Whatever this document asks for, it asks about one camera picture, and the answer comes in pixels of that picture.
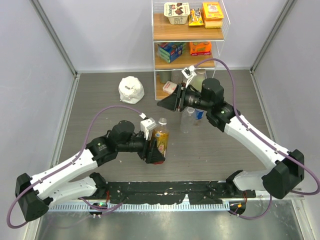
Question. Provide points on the white crumpled paper bag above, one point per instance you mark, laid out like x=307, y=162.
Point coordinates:
x=131, y=90

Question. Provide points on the orange yellow sponge pack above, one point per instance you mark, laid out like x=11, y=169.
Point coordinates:
x=212, y=15

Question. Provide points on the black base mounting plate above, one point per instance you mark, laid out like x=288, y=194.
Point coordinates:
x=170, y=192

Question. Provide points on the white wire wooden shelf rack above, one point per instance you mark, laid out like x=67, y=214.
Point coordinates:
x=164, y=32

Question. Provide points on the pale green cup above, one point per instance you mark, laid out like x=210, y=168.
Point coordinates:
x=165, y=76

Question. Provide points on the white red tissue box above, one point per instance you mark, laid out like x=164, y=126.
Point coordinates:
x=169, y=87

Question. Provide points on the clear plastic cup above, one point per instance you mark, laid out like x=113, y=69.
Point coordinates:
x=176, y=76

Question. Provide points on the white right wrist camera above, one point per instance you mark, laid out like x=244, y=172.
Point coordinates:
x=189, y=73

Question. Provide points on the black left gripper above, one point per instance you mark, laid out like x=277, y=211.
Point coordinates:
x=150, y=152

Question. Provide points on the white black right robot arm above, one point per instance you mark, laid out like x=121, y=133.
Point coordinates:
x=283, y=168

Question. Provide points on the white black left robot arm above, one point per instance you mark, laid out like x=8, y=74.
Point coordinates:
x=36, y=194

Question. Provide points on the white chocolate yogurt tub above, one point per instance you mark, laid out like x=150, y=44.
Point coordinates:
x=176, y=12

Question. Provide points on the yellow candy bag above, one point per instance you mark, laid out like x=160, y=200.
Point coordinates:
x=195, y=18

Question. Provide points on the white green bottle on shelf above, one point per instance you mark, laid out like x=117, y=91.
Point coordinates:
x=198, y=79

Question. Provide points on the amber drink bottle red label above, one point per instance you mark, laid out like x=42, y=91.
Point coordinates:
x=161, y=134

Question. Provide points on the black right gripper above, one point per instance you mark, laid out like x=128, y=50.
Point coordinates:
x=169, y=102

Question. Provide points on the clear Pepsi bottle blue label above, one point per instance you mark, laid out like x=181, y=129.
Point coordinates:
x=199, y=114

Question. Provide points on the small clear bottle blue cap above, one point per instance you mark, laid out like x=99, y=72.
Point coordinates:
x=187, y=119

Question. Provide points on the blue green box pack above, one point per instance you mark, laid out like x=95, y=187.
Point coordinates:
x=170, y=51

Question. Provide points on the orange cracker box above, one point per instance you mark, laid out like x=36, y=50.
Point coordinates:
x=200, y=48

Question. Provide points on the slotted grey cable duct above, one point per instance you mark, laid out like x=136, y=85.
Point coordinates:
x=80, y=206

